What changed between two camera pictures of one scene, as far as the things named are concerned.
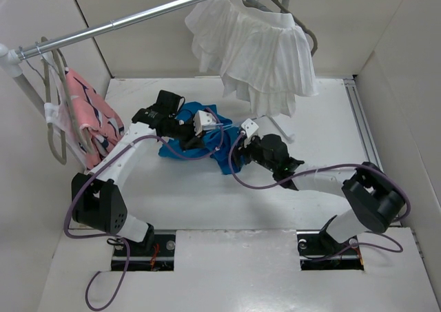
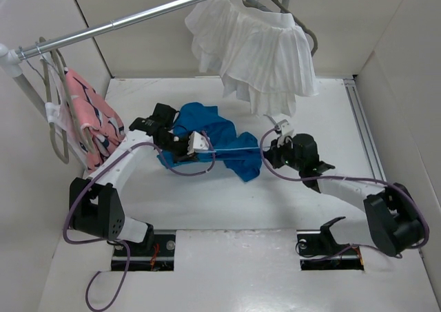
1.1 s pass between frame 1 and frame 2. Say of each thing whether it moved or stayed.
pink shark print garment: stayed
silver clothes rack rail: stayed
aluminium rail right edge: stayed
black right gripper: moved
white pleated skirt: stayed
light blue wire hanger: moved
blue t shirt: moved
